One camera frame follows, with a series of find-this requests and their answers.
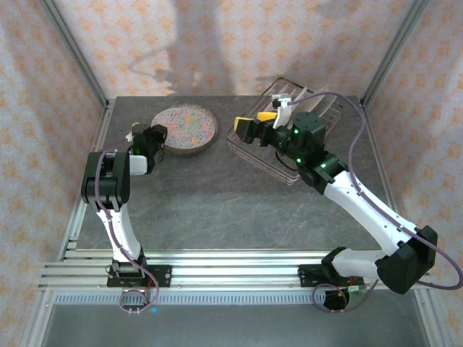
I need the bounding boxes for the colourful round cork-rimmed plate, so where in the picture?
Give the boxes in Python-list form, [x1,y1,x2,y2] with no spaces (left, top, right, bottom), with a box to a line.
[150,103,220,158]

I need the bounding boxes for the aluminium extrusion base rails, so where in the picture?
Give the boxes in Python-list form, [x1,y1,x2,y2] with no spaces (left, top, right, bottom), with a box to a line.
[38,249,435,292]

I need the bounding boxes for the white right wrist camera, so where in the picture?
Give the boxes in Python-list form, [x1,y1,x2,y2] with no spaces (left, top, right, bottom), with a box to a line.
[271,93,301,130]

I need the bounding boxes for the copper wire dish rack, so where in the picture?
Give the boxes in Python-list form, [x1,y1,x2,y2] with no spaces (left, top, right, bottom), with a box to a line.
[226,76,345,187]

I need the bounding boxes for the aluminium frame post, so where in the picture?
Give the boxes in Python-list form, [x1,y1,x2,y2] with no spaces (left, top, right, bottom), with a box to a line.
[414,288,446,347]
[20,291,55,347]
[38,0,111,109]
[360,0,431,109]

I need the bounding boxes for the grey slotted cable duct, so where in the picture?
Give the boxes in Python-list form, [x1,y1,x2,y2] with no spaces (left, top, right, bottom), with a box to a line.
[54,291,326,307]

